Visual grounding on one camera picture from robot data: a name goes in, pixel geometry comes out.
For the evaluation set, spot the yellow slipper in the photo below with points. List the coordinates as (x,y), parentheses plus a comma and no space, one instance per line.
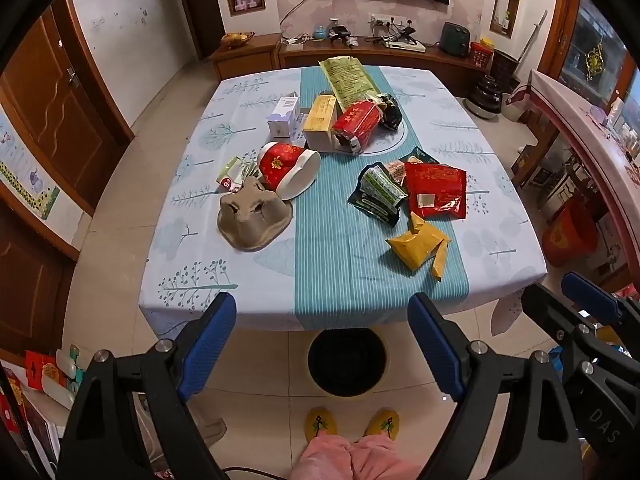
(319,422)
(385,422)

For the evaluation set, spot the left yellow slipper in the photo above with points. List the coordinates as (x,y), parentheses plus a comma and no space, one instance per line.
(319,422)

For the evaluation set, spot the pink trousers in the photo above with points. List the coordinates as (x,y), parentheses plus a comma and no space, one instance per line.
(371,457)

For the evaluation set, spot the black wrapper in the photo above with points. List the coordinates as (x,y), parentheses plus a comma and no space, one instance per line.
(390,110)

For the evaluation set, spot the black pot on floor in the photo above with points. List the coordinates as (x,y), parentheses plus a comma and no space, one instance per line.
(485,99)

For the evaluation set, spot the white set-top box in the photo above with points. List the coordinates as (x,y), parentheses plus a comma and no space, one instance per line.
(403,45)

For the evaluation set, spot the small red white wrapper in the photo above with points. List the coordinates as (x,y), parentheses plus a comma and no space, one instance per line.
(235,172)

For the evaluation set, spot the red foil snack bag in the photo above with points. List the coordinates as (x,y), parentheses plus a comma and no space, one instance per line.
(435,189)

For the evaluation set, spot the golden fruit bowl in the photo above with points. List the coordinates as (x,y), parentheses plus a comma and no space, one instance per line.
(234,40)

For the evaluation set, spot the red basket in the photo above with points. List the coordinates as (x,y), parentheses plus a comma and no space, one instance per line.
(481,53)

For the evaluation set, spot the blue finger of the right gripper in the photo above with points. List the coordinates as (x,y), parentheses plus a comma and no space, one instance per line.
(546,309)
(600,304)

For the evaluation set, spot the red plastic bucket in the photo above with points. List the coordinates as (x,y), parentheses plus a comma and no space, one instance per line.
(572,234)

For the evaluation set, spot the pink covered side table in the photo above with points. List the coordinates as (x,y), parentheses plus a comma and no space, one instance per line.
(616,177)

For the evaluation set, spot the white small carton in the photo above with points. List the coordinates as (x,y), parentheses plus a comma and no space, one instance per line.
(283,119)

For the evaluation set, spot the black space heater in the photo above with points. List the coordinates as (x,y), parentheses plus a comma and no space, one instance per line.
(455,40)

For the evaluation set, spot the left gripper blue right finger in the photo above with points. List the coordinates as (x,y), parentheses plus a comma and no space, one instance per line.
(442,344)

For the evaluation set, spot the right yellow slipper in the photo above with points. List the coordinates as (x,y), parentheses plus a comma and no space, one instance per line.
(385,422)

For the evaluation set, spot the red white paper cup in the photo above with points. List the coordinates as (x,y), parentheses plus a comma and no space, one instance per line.
(287,169)

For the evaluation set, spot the red tea box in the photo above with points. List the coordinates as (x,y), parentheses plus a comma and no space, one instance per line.
(352,130)

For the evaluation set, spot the brown paper pulp tray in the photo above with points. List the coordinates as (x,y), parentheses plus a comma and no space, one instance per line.
(251,218)

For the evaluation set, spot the dark green snack packet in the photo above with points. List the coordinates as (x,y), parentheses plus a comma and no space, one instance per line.
(378,195)

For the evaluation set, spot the round black trash bin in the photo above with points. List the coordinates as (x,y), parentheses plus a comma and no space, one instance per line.
(347,363)

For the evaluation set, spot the yellow plastic bag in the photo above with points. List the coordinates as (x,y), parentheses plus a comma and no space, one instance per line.
(421,243)

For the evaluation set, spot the cartoon wall height chart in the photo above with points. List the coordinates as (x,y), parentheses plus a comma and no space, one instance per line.
(21,172)

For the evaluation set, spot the small wooden side cabinet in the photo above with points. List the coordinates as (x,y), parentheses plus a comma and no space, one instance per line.
(259,55)

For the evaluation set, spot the white teal patterned tablecloth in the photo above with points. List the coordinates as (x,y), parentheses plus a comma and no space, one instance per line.
(332,266)

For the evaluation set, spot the yellow cardboard box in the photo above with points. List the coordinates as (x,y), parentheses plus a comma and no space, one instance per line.
(317,127)

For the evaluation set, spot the green gold foil bag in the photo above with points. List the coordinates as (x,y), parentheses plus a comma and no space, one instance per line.
(348,80)

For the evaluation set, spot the long wooden tv cabinet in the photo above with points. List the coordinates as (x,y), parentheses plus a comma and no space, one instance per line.
(459,75)

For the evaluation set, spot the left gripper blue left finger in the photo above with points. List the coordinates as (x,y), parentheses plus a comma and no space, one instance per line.
(200,343)

